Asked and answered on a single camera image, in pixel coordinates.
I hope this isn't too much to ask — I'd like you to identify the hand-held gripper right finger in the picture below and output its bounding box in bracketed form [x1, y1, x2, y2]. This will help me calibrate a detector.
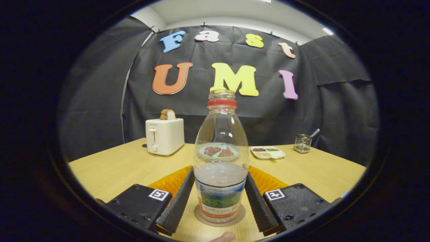
[245, 165, 341, 237]

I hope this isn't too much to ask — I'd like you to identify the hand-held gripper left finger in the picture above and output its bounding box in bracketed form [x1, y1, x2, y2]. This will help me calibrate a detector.
[96, 166, 196, 236]

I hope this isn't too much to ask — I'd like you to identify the clear juice bottle red ring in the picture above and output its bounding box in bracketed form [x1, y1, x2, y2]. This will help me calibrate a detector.
[193, 89, 250, 224]

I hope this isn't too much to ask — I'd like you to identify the round brown coaster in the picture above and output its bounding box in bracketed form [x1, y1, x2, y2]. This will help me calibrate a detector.
[194, 203, 246, 228]

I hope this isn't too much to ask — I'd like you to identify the cloudy white juice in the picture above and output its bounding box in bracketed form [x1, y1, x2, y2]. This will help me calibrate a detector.
[194, 162, 248, 189]

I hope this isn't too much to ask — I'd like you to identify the white divided snack dish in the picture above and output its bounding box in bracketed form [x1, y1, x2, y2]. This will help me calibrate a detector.
[250, 146, 286, 160]

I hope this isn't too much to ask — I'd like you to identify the pale green plate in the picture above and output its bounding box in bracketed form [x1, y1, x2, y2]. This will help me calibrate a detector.
[197, 142, 241, 162]

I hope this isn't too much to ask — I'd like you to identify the wooden table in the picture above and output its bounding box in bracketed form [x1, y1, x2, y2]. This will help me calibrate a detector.
[67, 137, 367, 242]

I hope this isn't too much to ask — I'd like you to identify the white toaster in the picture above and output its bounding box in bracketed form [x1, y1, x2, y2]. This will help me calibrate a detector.
[145, 118, 185, 156]

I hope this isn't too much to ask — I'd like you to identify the black backdrop cloth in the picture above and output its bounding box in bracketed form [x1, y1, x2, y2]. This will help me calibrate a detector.
[59, 15, 380, 165]

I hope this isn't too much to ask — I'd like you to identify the wire mesh holder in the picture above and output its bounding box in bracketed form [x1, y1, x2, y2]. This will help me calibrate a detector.
[293, 134, 312, 154]

